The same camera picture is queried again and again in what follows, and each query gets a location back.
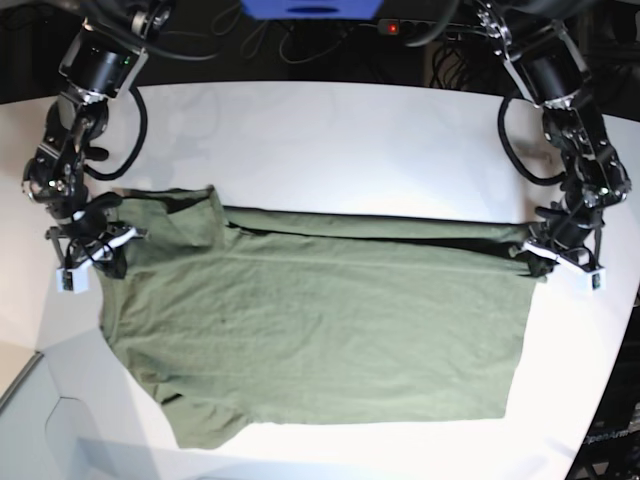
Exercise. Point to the black power strip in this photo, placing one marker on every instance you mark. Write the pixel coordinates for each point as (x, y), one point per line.
(410, 30)

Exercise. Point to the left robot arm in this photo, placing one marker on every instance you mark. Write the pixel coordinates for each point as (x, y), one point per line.
(534, 46)

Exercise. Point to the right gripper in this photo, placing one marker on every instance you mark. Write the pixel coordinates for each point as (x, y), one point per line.
(90, 233)

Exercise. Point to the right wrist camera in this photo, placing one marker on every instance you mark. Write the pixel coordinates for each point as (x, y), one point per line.
(72, 280)

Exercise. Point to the olive green t-shirt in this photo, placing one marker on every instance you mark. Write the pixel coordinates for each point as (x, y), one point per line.
(229, 317)

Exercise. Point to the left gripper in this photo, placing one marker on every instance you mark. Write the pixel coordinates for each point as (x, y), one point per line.
(569, 237)

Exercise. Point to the blue box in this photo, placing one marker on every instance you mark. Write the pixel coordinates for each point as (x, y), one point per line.
(311, 9)

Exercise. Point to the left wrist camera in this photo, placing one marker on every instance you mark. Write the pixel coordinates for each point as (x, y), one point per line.
(594, 279)

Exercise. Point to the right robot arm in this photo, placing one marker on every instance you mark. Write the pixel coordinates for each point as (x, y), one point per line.
(101, 64)

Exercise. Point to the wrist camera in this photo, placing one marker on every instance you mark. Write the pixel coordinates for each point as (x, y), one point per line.
(72, 280)
(594, 279)

